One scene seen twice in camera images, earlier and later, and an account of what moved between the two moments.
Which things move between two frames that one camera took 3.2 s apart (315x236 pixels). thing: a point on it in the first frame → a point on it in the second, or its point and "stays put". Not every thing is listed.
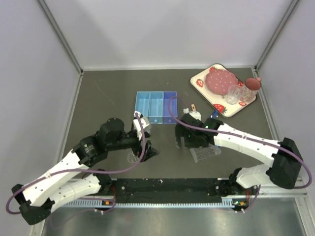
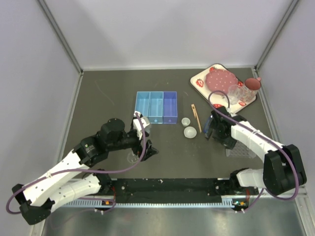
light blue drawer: [155, 113] stays put
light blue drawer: [142, 103] stays put
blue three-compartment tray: [167, 118] stays put
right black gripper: [180, 133] → [229, 142]
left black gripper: [149, 152] stays put
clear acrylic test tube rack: [204, 152] → [240, 150]
